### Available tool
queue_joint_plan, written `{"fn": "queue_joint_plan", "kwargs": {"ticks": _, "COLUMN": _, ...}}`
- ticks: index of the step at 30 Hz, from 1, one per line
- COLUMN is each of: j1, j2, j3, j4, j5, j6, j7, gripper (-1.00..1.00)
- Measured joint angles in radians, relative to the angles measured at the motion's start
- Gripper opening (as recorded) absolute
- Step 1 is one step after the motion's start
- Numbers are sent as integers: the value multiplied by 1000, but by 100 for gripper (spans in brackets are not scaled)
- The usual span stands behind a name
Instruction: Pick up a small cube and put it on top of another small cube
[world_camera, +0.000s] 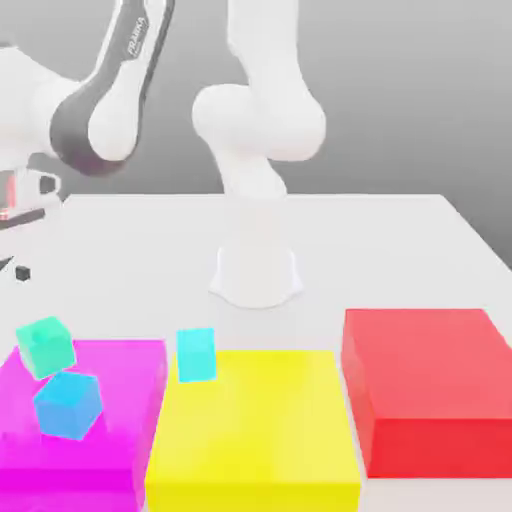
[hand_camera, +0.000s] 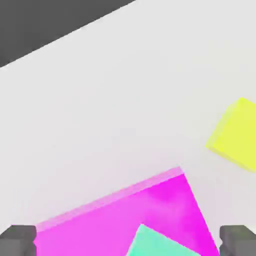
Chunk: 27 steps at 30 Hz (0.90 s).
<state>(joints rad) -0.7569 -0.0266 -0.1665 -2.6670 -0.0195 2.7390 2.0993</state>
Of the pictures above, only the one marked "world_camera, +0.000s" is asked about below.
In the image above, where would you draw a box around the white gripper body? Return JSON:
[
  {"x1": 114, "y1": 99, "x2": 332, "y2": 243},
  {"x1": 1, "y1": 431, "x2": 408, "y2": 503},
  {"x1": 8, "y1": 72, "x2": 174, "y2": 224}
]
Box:
[{"x1": 0, "y1": 199, "x2": 63, "y2": 263}]

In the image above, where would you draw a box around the large yellow box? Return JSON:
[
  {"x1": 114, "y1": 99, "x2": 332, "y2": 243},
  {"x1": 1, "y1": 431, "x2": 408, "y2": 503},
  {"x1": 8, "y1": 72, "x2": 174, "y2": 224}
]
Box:
[{"x1": 144, "y1": 350, "x2": 364, "y2": 512}]

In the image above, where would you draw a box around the large red box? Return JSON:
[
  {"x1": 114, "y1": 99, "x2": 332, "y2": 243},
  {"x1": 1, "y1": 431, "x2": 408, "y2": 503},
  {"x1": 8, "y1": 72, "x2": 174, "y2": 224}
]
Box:
[{"x1": 340, "y1": 307, "x2": 512, "y2": 480}]

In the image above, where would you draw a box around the small cyan cube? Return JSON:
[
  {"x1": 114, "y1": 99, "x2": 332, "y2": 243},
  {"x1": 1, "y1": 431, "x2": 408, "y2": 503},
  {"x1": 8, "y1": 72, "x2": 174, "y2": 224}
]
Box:
[{"x1": 175, "y1": 327, "x2": 218, "y2": 384}]

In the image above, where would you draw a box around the small blue cube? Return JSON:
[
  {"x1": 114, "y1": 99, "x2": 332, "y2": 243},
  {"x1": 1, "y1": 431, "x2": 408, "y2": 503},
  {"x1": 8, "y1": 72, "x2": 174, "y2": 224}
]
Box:
[{"x1": 33, "y1": 371, "x2": 105, "y2": 442}]

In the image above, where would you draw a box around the small green cube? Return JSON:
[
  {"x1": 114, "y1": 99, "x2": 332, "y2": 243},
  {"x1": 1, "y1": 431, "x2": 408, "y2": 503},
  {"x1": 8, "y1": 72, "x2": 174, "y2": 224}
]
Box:
[{"x1": 14, "y1": 315, "x2": 78, "y2": 382}]

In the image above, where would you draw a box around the large magenta box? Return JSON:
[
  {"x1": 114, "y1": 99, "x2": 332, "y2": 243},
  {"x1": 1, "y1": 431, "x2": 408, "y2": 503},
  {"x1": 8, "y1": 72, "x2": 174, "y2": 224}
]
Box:
[{"x1": 0, "y1": 339, "x2": 169, "y2": 512}]

